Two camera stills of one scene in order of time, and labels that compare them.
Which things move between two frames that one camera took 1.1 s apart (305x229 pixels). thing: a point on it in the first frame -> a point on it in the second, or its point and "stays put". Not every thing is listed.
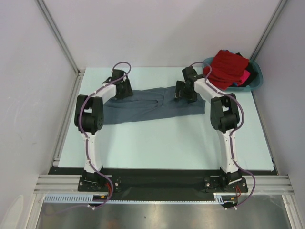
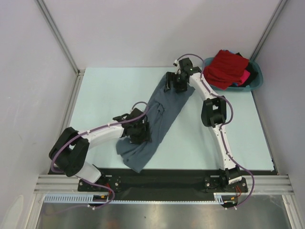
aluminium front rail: [68, 184] stays put
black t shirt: [253, 73] stays put
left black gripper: [128, 92] -> [145, 136]
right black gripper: [180, 86] -> [171, 77]
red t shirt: [227, 67] stays put
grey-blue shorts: [151, 103] -> [163, 109]
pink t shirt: [245, 76] stays put
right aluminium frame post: [268, 29] stays put
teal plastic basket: [254, 84] stays put
